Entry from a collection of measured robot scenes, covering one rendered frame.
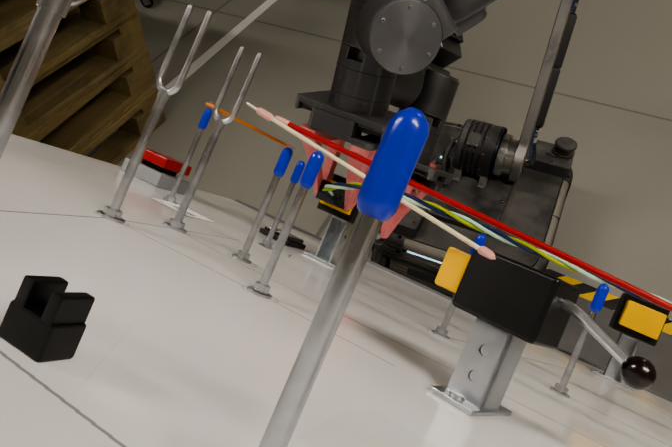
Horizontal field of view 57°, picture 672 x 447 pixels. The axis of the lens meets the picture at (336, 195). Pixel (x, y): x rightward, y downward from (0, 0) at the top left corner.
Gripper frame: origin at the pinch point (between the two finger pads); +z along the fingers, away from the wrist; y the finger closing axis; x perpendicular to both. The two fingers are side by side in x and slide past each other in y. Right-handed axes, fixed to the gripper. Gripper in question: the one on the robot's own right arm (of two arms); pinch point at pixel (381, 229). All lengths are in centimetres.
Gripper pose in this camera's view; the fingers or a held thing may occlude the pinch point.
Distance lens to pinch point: 75.5
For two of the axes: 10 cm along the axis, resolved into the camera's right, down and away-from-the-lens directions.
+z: -3.2, 9.4, 1.1
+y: 8.0, 3.4, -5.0
